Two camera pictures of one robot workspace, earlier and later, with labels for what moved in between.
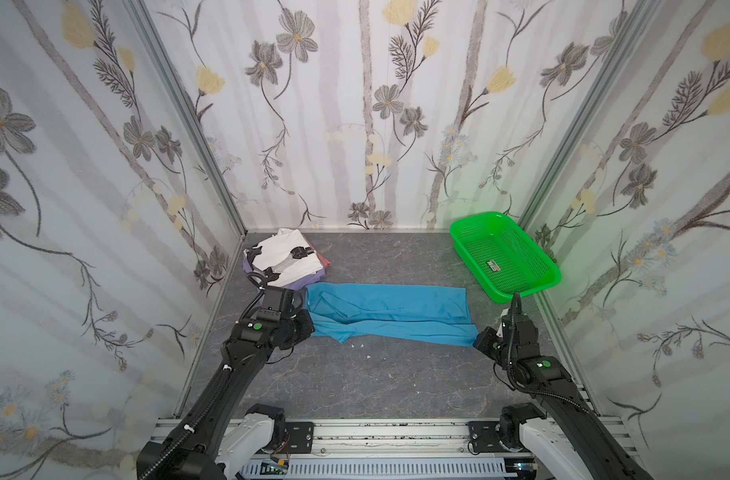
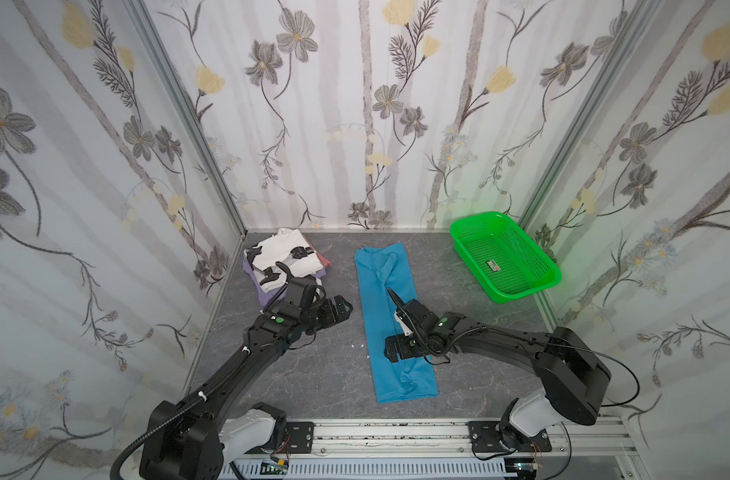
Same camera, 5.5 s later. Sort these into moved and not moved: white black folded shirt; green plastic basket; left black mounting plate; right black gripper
Moved: right black gripper
Not moved: left black mounting plate; white black folded shirt; green plastic basket
